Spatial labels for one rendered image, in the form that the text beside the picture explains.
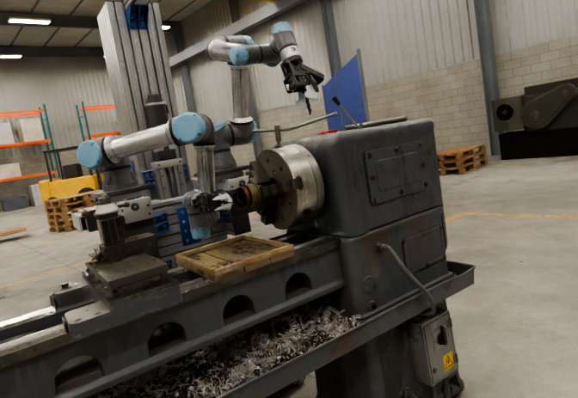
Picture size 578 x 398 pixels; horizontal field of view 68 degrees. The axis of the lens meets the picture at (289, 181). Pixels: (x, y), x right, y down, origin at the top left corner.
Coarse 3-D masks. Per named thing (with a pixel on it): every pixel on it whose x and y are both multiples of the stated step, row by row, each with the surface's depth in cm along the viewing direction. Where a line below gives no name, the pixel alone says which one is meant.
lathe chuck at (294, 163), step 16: (272, 160) 161; (288, 160) 155; (304, 160) 157; (272, 176) 163; (288, 176) 154; (304, 176) 154; (288, 192) 156; (304, 192) 154; (288, 208) 158; (304, 208) 156; (288, 224) 160
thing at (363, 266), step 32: (416, 224) 179; (352, 256) 160; (384, 256) 169; (416, 256) 178; (352, 288) 161; (384, 288) 169; (416, 288) 179; (352, 352) 175; (384, 352) 172; (320, 384) 199; (352, 384) 179; (384, 384) 172; (416, 384) 182
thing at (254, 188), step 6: (246, 186) 157; (252, 186) 157; (258, 186) 159; (240, 192) 159; (246, 192) 154; (252, 192) 155; (258, 192) 156; (240, 198) 160; (246, 198) 154; (252, 198) 155; (258, 198) 156; (264, 198) 160; (240, 204) 158; (246, 204) 155; (252, 204) 156; (258, 204) 158
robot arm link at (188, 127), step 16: (160, 128) 169; (176, 128) 164; (192, 128) 165; (208, 128) 173; (80, 144) 171; (96, 144) 170; (112, 144) 172; (128, 144) 170; (144, 144) 170; (160, 144) 171; (176, 144) 170; (80, 160) 172; (96, 160) 170; (112, 160) 173
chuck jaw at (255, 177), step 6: (252, 162) 167; (258, 162) 168; (252, 168) 167; (258, 168) 166; (252, 174) 163; (258, 174) 164; (264, 174) 165; (252, 180) 161; (258, 180) 162; (264, 180) 164; (270, 180) 165; (264, 186) 166
